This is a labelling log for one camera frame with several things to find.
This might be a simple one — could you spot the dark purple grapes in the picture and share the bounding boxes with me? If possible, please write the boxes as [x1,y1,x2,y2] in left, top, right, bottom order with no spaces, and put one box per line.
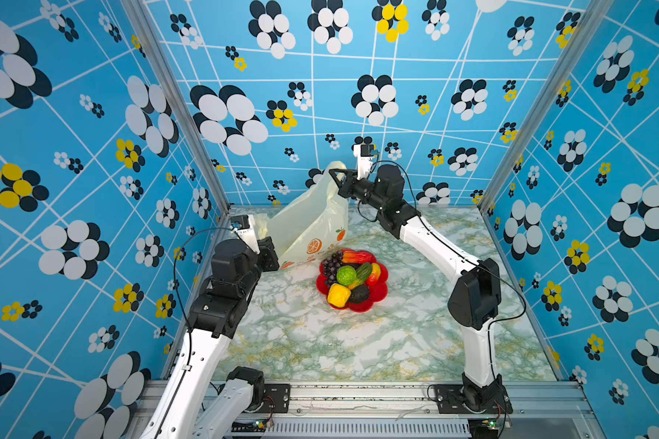
[321,251,343,287]

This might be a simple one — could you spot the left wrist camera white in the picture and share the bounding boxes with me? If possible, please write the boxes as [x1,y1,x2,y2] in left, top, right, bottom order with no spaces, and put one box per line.
[230,214,260,254]

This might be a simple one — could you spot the dark avocado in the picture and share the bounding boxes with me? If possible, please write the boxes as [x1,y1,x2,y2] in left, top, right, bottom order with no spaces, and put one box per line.
[348,285,371,305]

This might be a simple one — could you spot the red flower-shaped plate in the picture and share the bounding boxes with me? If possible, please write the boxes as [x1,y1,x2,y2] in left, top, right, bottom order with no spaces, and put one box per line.
[316,258,389,313]

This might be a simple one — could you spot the aluminium front rail frame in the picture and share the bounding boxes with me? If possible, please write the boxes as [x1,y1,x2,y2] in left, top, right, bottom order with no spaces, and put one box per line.
[123,379,605,439]

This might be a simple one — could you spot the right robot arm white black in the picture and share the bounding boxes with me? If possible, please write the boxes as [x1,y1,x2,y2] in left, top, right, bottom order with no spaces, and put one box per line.
[327,165,513,416]

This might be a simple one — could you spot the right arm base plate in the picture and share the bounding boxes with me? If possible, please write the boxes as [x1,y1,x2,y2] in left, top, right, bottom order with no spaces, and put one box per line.
[427,384,513,416]

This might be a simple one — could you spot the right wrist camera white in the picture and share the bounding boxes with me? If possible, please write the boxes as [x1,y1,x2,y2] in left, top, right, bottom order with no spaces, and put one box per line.
[353,144,376,179]

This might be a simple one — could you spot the yellowish plastic bag orange print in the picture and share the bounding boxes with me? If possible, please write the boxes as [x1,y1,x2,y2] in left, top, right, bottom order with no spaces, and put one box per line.
[253,161,349,270]

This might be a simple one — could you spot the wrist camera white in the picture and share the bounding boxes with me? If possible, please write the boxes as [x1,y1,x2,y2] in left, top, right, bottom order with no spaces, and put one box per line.
[353,144,376,179]
[230,214,260,254]

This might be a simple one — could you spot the left corner aluminium post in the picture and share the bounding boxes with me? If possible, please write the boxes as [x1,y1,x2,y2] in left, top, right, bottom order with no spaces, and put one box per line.
[122,0,230,218]

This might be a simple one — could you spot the green bumpy fruit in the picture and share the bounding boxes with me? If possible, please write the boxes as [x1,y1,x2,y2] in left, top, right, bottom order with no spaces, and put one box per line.
[336,265,358,287]

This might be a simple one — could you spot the corner aluminium post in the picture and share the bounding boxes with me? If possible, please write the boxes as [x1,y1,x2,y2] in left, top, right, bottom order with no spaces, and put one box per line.
[122,0,230,218]
[479,0,614,215]

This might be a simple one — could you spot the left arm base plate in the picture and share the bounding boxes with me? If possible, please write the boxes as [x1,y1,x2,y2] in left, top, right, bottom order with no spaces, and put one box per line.
[249,383,291,414]

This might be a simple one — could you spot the green cucumber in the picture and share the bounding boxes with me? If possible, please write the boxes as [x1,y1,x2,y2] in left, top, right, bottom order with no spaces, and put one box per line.
[349,263,373,290]

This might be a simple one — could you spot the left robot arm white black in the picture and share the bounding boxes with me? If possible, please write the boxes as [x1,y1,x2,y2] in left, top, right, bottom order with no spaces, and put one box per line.
[141,237,279,438]

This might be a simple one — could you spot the right corner aluminium post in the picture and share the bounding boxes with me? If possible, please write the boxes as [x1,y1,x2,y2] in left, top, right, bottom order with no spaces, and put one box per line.
[479,0,614,215]

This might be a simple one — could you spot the yellow bell pepper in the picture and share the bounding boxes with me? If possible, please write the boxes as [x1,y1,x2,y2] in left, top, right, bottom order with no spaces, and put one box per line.
[327,284,351,308]

